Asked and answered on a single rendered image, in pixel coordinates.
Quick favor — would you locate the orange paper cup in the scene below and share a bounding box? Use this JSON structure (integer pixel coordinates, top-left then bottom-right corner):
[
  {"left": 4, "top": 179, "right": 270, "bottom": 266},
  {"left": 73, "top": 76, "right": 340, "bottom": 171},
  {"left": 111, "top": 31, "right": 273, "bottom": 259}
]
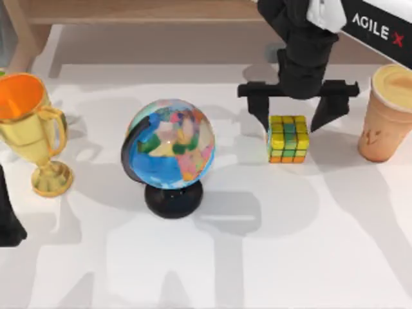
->
[{"left": 357, "top": 64, "right": 412, "bottom": 162}]

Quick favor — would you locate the pale wooden furniture frame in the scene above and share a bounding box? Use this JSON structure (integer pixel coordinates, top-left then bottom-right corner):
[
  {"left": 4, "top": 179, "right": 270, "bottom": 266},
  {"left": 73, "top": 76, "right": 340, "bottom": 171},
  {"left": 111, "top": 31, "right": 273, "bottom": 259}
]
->
[{"left": 5, "top": 0, "right": 412, "bottom": 79}]

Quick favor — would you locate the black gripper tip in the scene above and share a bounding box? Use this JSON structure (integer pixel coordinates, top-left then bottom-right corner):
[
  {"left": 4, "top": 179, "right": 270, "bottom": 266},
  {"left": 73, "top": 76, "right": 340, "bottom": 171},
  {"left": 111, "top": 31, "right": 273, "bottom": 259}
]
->
[{"left": 0, "top": 164, "right": 28, "bottom": 248}]

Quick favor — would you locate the yellow green puzzle cube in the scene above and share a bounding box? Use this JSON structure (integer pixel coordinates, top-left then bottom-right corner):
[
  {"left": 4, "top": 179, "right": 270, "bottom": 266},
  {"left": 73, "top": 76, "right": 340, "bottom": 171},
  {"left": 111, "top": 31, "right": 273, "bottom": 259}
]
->
[{"left": 267, "top": 115, "right": 310, "bottom": 164}]

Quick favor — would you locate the globe on black stand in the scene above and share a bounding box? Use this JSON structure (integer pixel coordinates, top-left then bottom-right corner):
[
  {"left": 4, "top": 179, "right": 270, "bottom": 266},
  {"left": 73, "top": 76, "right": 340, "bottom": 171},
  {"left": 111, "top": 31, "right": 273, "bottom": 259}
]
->
[{"left": 120, "top": 98, "right": 216, "bottom": 220}]

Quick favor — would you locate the gold trophy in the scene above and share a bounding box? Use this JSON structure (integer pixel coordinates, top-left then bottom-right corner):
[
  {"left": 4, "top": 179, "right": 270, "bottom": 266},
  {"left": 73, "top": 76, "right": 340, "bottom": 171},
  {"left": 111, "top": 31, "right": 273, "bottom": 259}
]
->
[{"left": 0, "top": 73, "right": 74, "bottom": 198}]

